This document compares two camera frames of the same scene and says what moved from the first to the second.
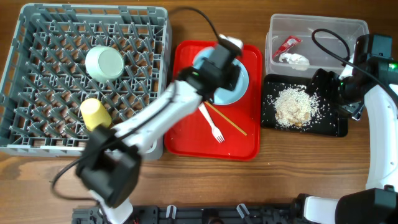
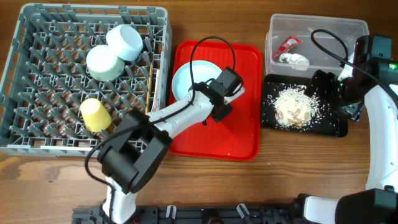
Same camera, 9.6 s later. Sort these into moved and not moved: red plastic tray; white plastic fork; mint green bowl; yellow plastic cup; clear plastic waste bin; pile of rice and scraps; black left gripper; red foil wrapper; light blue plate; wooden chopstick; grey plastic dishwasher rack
Moved: white plastic fork; black left gripper; wooden chopstick; light blue plate
Not moved: red foil wrapper; clear plastic waste bin; red plastic tray; pile of rice and scraps; yellow plastic cup; grey plastic dishwasher rack; mint green bowl
